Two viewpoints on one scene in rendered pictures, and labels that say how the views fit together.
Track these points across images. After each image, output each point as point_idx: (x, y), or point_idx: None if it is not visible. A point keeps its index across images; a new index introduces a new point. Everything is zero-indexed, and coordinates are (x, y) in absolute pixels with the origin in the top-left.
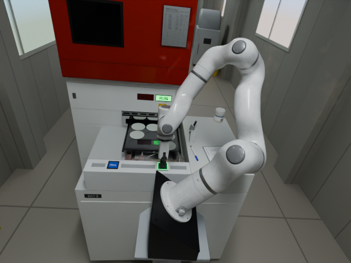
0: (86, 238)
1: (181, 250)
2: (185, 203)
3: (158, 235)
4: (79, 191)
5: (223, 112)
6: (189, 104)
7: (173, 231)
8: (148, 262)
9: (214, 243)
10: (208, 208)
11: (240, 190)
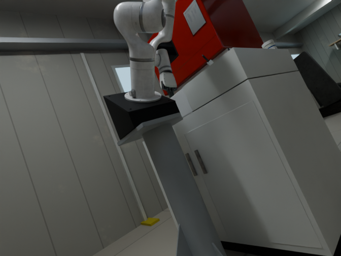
0: (165, 198)
1: (123, 117)
2: (131, 84)
3: (109, 106)
4: (144, 142)
5: (267, 42)
6: (161, 36)
7: (115, 101)
8: (230, 252)
9: (283, 202)
10: (222, 126)
11: (236, 79)
